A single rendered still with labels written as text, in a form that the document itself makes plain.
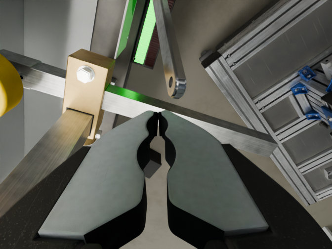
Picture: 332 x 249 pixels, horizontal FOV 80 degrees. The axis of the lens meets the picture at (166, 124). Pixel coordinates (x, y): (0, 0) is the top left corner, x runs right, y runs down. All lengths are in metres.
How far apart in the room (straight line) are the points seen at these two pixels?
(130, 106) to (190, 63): 0.88
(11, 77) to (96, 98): 0.09
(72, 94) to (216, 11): 0.94
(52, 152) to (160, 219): 1.80
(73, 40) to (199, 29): 0.73
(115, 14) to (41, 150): 0.27
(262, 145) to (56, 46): 0.47
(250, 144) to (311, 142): 1.05
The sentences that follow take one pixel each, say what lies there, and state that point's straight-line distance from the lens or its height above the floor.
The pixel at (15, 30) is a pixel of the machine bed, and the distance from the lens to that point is 0.54.
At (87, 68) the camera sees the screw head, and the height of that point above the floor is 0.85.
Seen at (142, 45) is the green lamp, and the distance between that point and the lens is 0.41.
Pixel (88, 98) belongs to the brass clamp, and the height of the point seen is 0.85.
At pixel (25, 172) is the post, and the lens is 0.22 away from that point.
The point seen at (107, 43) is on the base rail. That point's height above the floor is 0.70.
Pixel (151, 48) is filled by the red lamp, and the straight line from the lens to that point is 0.41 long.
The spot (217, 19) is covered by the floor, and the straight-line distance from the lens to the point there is 1.14.
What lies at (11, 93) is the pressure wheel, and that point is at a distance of 0.28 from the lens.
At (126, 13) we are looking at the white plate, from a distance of 0.31.
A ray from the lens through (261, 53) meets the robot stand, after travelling 1.01.
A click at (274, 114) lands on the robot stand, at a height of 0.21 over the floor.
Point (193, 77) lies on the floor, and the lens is 1.17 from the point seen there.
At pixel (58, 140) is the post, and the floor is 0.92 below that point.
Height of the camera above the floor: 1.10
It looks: 59 degrees down
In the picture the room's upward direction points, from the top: 177 degrees clockwise
